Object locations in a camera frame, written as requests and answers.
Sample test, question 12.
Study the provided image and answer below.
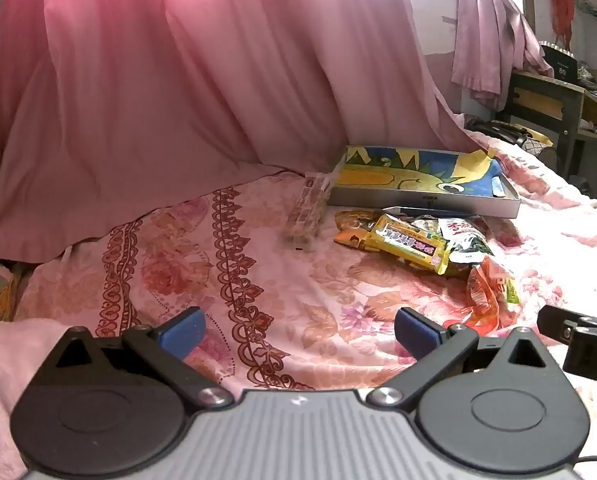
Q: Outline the silver crinkled packet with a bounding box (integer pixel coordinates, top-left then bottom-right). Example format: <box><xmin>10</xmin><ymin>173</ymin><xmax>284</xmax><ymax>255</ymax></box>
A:
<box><xmin>405</xmin><ymin>214</ymin><xmax>446</xmax><ymax>236</ymax></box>

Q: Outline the orange snack packet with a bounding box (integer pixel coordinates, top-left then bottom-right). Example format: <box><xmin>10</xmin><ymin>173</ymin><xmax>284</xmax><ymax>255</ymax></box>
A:
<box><xmin>465</xmin><ymin>255</ymin><xmax>521</xmax><ymax>336</ymax></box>

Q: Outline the green white seaweed packet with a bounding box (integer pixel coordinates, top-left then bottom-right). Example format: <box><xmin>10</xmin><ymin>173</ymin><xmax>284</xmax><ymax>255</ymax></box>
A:
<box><xmin>438</xmin><ymin>216</ymin><xmax>496</xmax><ymax>266</ymax></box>

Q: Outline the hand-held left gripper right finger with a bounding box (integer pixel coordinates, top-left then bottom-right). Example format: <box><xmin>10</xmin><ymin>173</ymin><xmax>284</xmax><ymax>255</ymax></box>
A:
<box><xmin>367</xmin><ymin>306</ymin><xmax>563</xmax><ymax>409</ymax></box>

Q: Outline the black and yellow bag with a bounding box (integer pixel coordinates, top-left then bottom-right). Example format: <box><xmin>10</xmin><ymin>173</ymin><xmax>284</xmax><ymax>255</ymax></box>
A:
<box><xmin>465</xmin><ymin>117</ymin><xmax>554</xmax><ymax>157</ymax></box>

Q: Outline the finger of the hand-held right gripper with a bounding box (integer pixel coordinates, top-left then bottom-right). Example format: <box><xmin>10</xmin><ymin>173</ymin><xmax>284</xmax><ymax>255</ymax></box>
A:
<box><xmin>537</xmin><ymin>304</ymin><xmax>587</xmax><ymax>347</ymax></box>

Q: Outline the plain pink blanket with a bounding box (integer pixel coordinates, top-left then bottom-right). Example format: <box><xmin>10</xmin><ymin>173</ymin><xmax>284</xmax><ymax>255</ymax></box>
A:
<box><xmin>0</xmin><ymin>319</ymin><xmax>79</xmax><ymax>480</ymax></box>

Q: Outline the mauve window curtain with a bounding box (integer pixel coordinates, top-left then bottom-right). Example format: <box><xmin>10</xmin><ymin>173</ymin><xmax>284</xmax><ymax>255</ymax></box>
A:
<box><xmin>451</xmin><ymin>0</ymin><xmax>554</xmax><ymax>111</ymax></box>

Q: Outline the pink bed curtain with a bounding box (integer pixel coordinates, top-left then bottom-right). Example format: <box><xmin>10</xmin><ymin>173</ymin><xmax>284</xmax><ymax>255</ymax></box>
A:
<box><xmin>0</xmin><ymin>0</ymin><xmax>474</xmax><ymax>263</ymax></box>

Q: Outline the grey cardboard tray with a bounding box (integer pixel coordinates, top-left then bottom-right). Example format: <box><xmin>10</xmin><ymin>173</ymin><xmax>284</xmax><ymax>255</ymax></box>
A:
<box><xmin>325</xmin><ymin>145</ymin><xmax>521</xmax><ymax>218</ymax></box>

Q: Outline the pink floral bedsheet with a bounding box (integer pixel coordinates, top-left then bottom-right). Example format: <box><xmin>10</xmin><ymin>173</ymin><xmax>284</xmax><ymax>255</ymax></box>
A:
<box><xmin>0</xmin><ymin>127</ymin><xmax>597</xmax><ymax>480</ymax></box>

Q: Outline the quilted dark basket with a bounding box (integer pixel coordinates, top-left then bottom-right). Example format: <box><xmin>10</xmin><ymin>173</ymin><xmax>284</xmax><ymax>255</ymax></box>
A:
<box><xmin>525</xmin><ymin>137</ymin><xmax>560</xmax><ymax>172</ymax></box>

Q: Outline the yellow snack packet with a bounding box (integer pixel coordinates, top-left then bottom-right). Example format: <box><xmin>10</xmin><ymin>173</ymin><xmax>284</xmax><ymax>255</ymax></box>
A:
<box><xmin>368</xmin><ymin>212</ymin><xmax>451</xmax><ymax>276</ymax></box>

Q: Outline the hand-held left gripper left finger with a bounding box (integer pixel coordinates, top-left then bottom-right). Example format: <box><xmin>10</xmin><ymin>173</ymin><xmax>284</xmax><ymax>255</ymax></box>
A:
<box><xmin>38</xmin><ymin>306</ymin><xmax>234</xmax><ymax>408</ymax></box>

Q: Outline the gold snack packet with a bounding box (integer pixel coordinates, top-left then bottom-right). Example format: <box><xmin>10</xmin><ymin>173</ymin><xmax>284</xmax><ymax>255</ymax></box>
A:
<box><xmin>334</xmin><ymin>209</ymin><xmax>384</xmax><ymax>251</ymax></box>

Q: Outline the dark framed wooden desk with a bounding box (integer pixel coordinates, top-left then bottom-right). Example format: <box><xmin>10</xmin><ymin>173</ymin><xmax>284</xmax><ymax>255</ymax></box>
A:
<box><xmin>498</xmin><ymin>70</ymin><xmax>597</xmax><ymax>206</ymax></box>

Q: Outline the blue yellow printed paper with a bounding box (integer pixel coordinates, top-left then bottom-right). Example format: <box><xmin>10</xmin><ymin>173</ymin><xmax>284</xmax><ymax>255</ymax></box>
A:
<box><xmin>338</xmin><ymin>146</ymin><xmax>505</xmax><ymax>199</ymax></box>

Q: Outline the black box with white print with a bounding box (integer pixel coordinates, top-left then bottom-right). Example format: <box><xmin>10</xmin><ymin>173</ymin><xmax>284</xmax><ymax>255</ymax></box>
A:
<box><xmin>539</xmin><ymin>40</ymin><xmax>579</xmax><ymax>81</ymax></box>

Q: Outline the red hanging decoration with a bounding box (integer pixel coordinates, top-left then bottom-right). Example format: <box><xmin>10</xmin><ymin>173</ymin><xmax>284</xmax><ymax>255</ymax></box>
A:
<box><xmin>548</xmin><ymin>0</ymin><xmax>576</xmax><ymax>48</ymax></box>

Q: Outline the clear rice cracker packet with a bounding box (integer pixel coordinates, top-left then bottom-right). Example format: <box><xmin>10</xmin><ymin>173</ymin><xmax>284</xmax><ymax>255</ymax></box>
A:
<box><xmin>284</xmin><ymin>172</ymin><xmax>331</xmax><ymax>251</ymax></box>

